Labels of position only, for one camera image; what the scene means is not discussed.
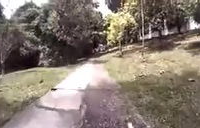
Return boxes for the yellow-green leafy tree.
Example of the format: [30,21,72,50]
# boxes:
[105,9,140,56]

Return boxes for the pale concrete path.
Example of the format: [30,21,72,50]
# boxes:
[1,59,149,128]

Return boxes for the dense dark green trees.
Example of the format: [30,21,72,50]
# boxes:
[0,0,109,73]

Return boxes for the thin pole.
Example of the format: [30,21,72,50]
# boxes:
[140,0,146,49]

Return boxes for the grass field with shadows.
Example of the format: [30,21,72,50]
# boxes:
[99,29,200,128]

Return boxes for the white building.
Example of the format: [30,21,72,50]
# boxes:
[137,16,200,41]

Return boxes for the grass verge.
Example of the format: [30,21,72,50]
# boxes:
[0,64,77,128]

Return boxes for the bare small tree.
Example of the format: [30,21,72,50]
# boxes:
[0,28,21,76]

